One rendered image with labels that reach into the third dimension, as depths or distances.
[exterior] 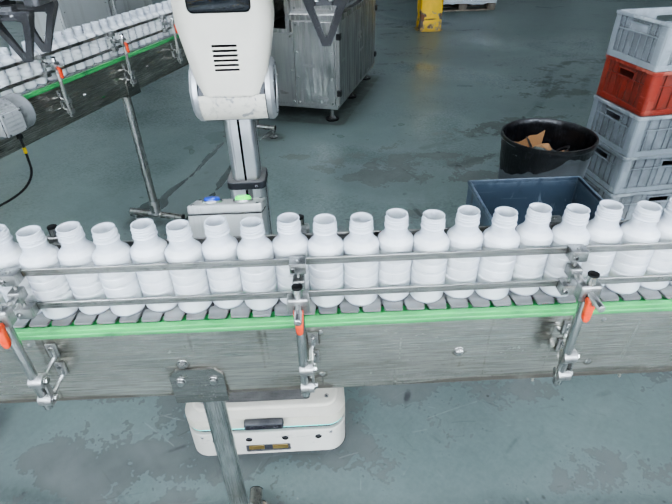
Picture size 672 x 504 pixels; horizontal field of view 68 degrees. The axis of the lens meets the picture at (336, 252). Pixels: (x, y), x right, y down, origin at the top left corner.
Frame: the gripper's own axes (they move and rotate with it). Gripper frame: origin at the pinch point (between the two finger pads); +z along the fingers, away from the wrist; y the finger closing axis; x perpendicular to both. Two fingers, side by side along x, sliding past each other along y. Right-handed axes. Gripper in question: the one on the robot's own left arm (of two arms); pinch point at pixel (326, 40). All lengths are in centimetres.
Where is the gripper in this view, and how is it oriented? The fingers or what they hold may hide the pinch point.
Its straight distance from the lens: 84.5
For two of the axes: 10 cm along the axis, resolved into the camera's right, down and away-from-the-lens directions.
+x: -10.0, 0.4, -0.1
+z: 0.3, 8.4, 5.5
